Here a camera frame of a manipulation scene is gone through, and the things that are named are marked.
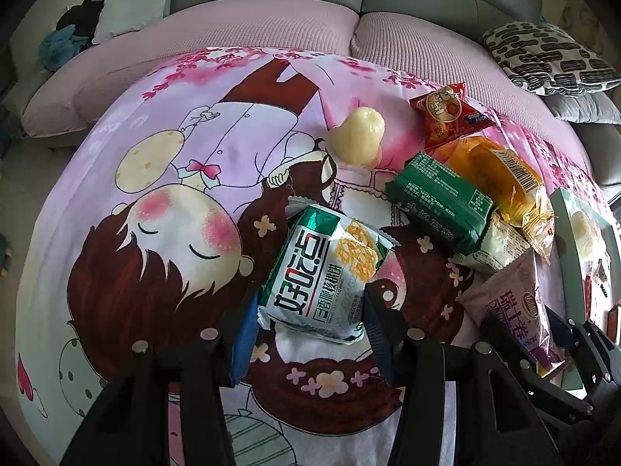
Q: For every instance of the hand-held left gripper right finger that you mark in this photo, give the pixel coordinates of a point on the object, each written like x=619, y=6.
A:
x=378, y=335

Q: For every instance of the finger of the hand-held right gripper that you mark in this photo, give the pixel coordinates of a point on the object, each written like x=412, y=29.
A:
x=538, y=376
x=560, y=327

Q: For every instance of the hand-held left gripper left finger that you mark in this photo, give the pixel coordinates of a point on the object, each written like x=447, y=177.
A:
x=242, y=344

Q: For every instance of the red white snack packet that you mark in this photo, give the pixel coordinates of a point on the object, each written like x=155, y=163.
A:
x=590, y=291

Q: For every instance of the purple pink snack packet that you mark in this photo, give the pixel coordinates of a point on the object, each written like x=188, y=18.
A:
x=509, y=306

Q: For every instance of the teal shallow cardboard box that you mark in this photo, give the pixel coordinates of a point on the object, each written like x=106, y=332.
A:
x=565, y=262

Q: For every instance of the white green snack packet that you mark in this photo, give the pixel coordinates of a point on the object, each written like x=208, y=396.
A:
x=315, y=272

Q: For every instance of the cream orange snack packet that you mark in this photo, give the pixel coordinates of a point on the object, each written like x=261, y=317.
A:
x=499, y=247

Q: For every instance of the pale yellow jelly pudding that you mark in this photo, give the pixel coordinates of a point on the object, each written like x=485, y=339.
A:
x=584, y=225
x=356, y=136

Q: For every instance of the dark green snack packet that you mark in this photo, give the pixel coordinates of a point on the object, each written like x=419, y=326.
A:
x=436, y=199

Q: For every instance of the orange bread packet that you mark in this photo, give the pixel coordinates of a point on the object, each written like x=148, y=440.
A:
x=504, y=174

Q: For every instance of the red foil snack packet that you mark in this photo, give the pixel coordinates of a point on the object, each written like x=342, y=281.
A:
x=444, y=111

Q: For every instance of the printed cartoon blanket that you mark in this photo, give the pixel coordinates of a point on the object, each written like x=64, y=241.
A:
x=145, y=165

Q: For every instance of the grey pillow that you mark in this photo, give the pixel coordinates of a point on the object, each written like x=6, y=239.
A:
x=587, y=107

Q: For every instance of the black white patterned pillow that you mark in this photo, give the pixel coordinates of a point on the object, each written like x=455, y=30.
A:
x=543, y=53

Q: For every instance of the teal cloth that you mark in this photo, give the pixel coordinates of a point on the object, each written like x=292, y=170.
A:
x=60, y=48

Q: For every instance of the pale green pillow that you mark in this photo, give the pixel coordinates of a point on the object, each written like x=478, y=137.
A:
x=136, y=5

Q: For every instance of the dark clothes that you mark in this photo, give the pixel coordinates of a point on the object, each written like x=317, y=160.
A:
x=80, y=12

